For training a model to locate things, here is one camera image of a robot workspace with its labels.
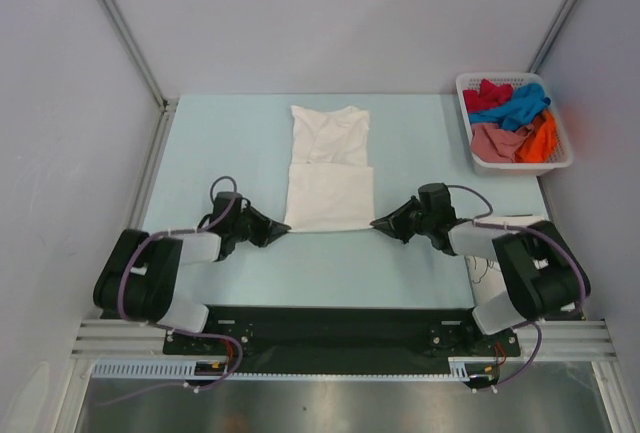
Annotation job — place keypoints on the white slotted cable duct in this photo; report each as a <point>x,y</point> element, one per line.
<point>192,370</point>

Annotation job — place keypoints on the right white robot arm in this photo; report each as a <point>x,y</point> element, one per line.
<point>429,193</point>

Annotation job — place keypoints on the right aluminium corner post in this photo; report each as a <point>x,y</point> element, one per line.
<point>559,22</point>

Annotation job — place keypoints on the magenta t-shirt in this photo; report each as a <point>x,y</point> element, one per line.
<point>487,96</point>

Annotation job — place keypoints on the blue t-shirt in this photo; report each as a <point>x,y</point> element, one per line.
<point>526,103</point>

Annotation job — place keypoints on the aluminium corner post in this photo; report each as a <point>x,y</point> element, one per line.
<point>131,47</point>
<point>559,22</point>

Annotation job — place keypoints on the dusty pink t-shirt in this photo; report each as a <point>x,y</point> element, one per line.
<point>492,144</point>

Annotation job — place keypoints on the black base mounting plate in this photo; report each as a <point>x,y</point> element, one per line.
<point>340,342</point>

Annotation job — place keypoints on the white plastic laundry basket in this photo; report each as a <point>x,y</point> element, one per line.
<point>562,157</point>

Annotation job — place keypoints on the orange t-shirt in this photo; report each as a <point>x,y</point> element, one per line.
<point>541,142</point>

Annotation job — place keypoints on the left aluminium corner post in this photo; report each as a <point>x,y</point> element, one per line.
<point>131,47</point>

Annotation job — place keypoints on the folded white cartoon t-shirt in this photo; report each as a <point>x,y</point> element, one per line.
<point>487,278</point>

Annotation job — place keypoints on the aluminium frame rail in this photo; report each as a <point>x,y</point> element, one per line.
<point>561,340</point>

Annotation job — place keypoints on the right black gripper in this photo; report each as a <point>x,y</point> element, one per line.
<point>394,223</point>

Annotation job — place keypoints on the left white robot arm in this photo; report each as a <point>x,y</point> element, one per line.
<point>138,281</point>

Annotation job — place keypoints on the white robot print t-shirt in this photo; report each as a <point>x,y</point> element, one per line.
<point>330,182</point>

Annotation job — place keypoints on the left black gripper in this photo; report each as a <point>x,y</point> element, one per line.
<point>268,230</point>

